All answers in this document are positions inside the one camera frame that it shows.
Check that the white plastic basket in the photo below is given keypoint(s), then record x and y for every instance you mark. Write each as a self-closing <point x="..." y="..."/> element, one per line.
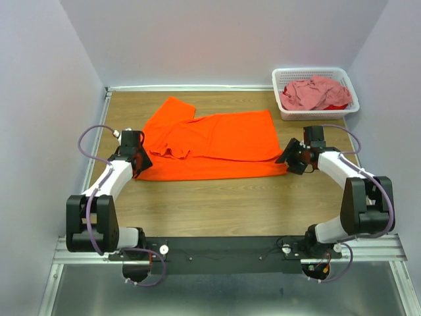
<point x="282" y="76"/>

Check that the orange t shirt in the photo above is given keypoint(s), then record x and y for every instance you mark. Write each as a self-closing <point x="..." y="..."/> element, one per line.
<point x="182" y="146"/>

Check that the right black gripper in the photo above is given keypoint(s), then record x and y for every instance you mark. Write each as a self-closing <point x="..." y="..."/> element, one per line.
<point x="293" y="146"/>

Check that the aluminium front rail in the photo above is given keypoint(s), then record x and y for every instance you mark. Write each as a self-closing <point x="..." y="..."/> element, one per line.
<point x="386" y="248"/>

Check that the red t shirt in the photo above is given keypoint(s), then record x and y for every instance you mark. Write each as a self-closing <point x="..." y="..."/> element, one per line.
<point x="336" y="108"/>

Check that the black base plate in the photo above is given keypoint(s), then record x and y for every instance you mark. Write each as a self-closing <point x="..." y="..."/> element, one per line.
<point x="228" y="255"/>

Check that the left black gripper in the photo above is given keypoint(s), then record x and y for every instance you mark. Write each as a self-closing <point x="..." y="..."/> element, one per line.
<point x="147" y="162"/>

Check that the pink t shirt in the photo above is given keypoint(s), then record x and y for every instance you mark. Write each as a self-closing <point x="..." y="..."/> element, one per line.
<point x="314" y="94"/>

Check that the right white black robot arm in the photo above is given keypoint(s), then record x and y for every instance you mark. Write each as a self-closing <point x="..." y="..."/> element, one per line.
<point x="367" y="207"/>

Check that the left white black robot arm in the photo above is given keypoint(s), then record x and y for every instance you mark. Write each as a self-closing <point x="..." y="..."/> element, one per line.
<point x="91" y="220"/>

